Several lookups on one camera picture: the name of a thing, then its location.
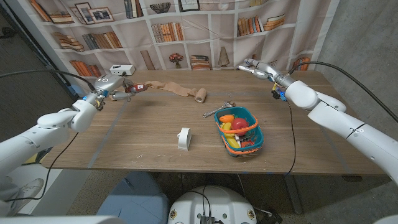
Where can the orange toy fruit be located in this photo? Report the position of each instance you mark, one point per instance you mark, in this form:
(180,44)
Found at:
(227,118)

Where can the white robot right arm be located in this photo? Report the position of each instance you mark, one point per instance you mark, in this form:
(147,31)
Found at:
(342,121)

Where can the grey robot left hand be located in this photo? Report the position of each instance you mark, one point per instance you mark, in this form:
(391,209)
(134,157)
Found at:
(110,84)

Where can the grey metal table leg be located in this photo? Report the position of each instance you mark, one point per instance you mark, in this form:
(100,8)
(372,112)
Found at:
(293,196)

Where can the dark grey partition panel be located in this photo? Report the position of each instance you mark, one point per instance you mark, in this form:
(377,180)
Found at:
(31,99)

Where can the white power box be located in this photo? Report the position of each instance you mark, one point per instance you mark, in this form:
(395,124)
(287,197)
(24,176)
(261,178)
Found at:
(121,69)

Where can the yellow and black object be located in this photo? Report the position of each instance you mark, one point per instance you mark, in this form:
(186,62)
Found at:
(37,159)

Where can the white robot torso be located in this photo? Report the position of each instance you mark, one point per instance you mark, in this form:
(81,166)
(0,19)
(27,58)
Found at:
(217,202)

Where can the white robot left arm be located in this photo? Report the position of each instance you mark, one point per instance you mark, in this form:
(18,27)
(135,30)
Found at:
(46,130)

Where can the tan adhesive wrap roll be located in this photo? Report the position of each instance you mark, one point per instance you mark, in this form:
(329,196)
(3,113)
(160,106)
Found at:
(180,89)

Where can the blue stool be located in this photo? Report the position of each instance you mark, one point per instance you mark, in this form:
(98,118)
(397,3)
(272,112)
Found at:
(136,199)

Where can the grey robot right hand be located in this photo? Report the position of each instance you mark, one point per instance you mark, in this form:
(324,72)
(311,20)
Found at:
(267,71)

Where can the small yellow toy fruit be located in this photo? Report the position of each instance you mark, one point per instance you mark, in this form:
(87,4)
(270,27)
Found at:
(227,126)

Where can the small red toy piece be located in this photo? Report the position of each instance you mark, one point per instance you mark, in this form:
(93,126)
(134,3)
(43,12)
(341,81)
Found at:
(247,144)

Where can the red toy tomato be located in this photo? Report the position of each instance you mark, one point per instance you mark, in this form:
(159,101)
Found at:
(239,123)

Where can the printed bookshelf backdrop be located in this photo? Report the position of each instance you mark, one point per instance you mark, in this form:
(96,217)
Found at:
(199,46)

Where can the person in grey trousers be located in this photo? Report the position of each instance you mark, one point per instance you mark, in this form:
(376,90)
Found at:
(29,188)

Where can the yellow toy banana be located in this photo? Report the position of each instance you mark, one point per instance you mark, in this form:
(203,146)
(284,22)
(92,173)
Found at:
(232,142)

